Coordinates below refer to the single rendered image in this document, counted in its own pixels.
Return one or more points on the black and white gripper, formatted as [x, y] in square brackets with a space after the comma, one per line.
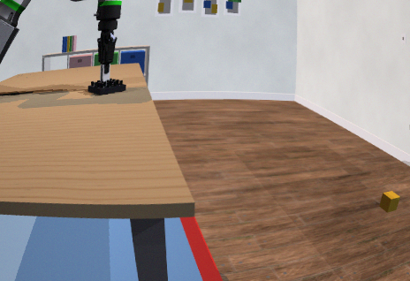
[108, 42]

